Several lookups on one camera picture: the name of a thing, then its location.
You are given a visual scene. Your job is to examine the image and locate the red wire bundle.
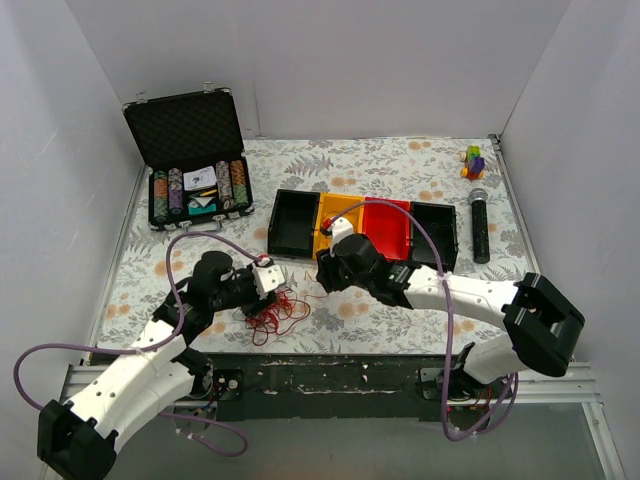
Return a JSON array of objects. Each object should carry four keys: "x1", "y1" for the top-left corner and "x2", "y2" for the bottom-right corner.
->
[{"x1": 243, "y1": 269, "x2": 331, "y2": 348}]

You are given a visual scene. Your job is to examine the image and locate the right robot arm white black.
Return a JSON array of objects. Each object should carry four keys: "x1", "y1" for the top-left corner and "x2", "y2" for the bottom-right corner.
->
[{"x1": 316, "y1": 234, "x2": 585, "y2": 398}]

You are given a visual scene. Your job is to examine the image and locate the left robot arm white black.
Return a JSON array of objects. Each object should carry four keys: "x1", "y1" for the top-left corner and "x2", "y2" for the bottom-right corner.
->
[{"x1": 37, "y1": 251, "x2": 285, "y2": 479}]

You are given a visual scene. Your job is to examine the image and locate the red bin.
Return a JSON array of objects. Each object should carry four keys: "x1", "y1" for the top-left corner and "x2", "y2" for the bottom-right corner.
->
[{"x1": 362, "y1": 197, "x2": 411, "y2": 260}]

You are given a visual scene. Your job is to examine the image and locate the yellow bin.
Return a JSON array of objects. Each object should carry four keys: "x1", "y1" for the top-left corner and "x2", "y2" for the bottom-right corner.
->
[{"x1": 314, "y1": 192, "x2": 367, "y2": 261}]

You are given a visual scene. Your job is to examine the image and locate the left black bin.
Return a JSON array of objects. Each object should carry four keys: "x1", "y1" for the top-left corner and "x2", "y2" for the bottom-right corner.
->
[{"x1": 267, "y1": 189, "x2": 320, "y2": 259}]

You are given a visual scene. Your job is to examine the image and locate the black bin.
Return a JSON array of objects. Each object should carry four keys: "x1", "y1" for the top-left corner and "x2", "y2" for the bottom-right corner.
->
[
  {"x1": 409, "y1": 202, "x2": 458, "y2": 272},
  {"x1": 267, "y1": 189, "x2": 320, "y2": 259}
]

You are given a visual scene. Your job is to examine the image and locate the right black bin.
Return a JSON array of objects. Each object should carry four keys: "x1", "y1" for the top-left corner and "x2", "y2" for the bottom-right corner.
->
[{"x1": 409, "y1": 202, "x2": 458, "y2": 272}]

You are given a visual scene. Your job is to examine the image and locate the teal card box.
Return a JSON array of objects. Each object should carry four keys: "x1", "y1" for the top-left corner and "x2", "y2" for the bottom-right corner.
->
[{"x1": 187, "y1": 196, "x2": 218, "y2": 216}]

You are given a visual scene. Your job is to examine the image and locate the playing card deck white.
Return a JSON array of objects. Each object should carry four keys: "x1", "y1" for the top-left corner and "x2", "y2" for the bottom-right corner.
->
[{"x1": 183, "y1": 166, "x2": 217, "y2": 191}]

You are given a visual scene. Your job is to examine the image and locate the black microphone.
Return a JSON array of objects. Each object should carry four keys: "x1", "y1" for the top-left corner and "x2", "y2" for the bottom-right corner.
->
[{"x1": 468, "y1": 188, "x2": 490, "y2": 264}]

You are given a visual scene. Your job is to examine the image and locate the floral table mat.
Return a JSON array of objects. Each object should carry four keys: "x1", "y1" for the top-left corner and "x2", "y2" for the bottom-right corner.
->
[{"x1": 94, "y1": 138, "x2": 533, "y2": 354}]

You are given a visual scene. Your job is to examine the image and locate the colourful toy block train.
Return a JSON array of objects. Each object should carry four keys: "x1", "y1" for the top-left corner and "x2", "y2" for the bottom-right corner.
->
[{"x1": 460, "y1": 145, "x2": 486, "y2": 181}]

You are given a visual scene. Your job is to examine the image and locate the black poker chip case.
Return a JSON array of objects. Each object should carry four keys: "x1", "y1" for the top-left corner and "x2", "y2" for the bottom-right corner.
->
[{"x1": 123, "y1": 88, "x2": 254, "y2": 231}]

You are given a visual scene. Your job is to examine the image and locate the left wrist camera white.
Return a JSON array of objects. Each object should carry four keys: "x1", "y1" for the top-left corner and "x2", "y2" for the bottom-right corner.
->
[{"x1": 252, "y1": 264, "x2": 286, "y2": 298}]

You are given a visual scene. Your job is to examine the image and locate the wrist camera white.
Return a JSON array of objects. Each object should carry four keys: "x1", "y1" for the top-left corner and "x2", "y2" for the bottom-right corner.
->
[
  {"x1": 252, "y1": 264, "x2": 286, "y2": 298},
  {"x1": 322, "y1": 216, "x2": 354, "y2": 247}
]

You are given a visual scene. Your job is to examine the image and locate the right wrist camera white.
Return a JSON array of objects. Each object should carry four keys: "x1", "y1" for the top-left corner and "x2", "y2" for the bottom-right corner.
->
[{"x1": 322, "y1": 216, "x2": 354, "y2": 247}]

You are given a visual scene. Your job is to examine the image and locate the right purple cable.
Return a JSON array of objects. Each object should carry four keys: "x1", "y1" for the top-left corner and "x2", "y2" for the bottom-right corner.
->
[{"x1": 322, "y1": 197, "x2": 520, "y2": 443}]

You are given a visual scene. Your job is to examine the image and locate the purple cable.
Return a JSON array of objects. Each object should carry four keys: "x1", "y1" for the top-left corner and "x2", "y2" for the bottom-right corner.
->
[
  {"x1": 12, "y1": 230, "x2": 271, "y2": 458},
  {"x1": 322, "y1": 197, "x2": 520, "y2": 443}
]

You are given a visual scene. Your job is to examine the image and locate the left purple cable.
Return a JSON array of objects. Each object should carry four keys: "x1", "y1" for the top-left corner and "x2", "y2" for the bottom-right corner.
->
[{"x1": 12, "y1": 230, "x2": 271, "y2": 458}]

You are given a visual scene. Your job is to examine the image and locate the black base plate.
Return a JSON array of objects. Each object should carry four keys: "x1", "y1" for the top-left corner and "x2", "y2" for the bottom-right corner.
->
[{"x1": 155, "y1": 352, "x2": 514, "y2": 422}]

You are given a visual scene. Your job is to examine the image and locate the aluminium rail frame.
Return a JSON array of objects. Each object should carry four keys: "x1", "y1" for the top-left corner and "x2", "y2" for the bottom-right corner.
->
[{"x1": 41, "y1": 363, "x2": 626, "y2": 480}]

